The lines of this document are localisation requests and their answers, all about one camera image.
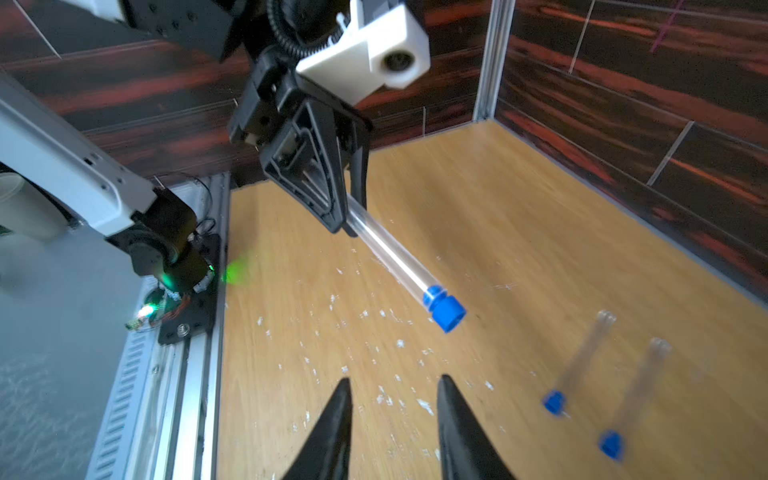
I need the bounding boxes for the aluminium front rail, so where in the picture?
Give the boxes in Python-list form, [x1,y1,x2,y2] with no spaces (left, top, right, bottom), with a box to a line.
[86,174,230,479]

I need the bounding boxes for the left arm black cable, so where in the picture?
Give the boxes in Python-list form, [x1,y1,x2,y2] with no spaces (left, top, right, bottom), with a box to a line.
[263,0,361,61]

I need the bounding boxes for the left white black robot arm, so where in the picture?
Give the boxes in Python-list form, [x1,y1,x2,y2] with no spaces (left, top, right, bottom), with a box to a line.
[1,1,372,295]

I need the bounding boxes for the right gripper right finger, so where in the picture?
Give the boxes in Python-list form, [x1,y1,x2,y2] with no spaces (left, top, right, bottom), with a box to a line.
[437,374,515,480]

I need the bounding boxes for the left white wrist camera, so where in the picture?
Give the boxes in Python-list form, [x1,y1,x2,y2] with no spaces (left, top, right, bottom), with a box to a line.
[296,1,431,105]

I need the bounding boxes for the clear glass test tube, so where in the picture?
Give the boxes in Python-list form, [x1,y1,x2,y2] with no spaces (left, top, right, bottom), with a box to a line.
[612,337,671,438]

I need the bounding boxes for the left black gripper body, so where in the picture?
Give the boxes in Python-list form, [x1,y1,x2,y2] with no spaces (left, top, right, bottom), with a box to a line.
[227,45,336,149]

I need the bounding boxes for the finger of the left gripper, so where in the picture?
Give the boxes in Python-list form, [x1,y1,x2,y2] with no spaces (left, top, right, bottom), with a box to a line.
[259,98,347,233]
[335,101,373,208]

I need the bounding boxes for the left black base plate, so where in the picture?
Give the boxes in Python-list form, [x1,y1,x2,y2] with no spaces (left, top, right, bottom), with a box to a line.
[157,234,222,345]

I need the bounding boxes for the blue stopper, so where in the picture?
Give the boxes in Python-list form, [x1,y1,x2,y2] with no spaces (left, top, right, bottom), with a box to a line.
[542,389,567,416]
[598,429,625,461]
[422,285,467,333]

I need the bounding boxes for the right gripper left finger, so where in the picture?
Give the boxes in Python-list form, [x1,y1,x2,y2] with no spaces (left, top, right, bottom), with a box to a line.
[283,377,353,480]

